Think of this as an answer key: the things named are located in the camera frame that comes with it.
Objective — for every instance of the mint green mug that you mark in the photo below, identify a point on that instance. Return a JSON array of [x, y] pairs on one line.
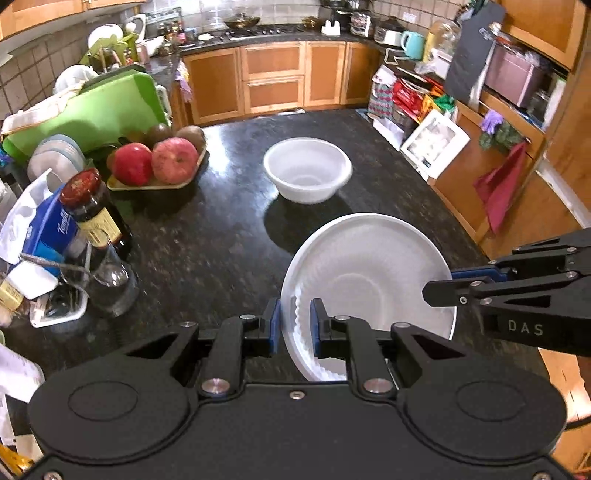
[[414, 45]]

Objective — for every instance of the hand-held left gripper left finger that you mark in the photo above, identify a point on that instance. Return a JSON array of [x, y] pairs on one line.
[[275, 323]]

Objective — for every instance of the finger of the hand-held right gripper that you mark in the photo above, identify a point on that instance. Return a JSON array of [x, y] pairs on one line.
[[545, 256], [461, 290]]

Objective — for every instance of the white stand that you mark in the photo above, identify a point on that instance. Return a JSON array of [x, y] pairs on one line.
[[331, 28]]

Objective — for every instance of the glass measuring cup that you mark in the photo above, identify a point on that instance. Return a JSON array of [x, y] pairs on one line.
[[111, 286]]

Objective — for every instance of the dark jar with red lid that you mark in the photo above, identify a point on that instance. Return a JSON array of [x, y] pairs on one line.
[[92, 217]]

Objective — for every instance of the green cutting board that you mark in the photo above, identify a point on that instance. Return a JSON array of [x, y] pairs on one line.
[[106, 110]]

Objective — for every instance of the red snack packets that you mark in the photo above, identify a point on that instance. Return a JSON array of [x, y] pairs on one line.
[[415, 99]]

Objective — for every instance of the cream cloth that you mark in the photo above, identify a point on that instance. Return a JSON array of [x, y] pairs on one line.
[[32, 115]]

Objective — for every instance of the metal spoon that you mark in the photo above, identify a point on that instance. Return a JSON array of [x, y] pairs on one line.
[[41, 261]]

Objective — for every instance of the pale red apple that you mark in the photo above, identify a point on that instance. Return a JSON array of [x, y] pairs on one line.
[[174, 161]]

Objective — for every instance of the white plastic bag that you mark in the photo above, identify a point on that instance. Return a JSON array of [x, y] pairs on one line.
[[18, 212]]

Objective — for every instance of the brown kiwi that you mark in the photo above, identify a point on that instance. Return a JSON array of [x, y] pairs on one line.
[[191, 136], [159, 134]]

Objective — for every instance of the white windowed box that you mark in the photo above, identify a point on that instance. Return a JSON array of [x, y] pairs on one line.
[[436, 143]]

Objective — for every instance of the pink appliance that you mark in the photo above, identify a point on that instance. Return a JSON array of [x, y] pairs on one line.
[[515, 76]]

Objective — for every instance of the purple glove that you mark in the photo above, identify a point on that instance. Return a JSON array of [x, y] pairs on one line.
[[491, 121]]

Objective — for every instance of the white paper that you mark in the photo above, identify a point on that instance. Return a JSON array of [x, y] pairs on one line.
[[18, 374]]

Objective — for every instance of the wooden kitchen cabinets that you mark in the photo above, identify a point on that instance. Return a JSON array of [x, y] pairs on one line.
[[272, 78]]

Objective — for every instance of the dark red apple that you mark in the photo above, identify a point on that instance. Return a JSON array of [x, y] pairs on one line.
[[131, 164]]

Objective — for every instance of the stack of grey plates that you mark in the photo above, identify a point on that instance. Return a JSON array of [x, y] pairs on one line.
[[55, 157]]

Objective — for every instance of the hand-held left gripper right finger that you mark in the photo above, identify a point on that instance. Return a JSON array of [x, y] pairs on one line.
[[316, 327]]

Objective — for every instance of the blue tissue pack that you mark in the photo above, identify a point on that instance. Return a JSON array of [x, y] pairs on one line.
[[46, 226]]

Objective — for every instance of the wok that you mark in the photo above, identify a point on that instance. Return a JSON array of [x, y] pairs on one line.
[[242, 21]]

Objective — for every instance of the dark red cloth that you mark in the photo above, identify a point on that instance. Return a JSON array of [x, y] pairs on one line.
[[501, 189]]

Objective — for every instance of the white ribbed plastic bowl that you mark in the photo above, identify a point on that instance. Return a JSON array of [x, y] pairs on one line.
[[307, 161], [369, 267]]

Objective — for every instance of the black apron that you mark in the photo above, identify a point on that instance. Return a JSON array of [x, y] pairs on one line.
[[475, 55]]

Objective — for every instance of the beige fruit tray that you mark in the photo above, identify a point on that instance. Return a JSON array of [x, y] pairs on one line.
[[195, 173]]

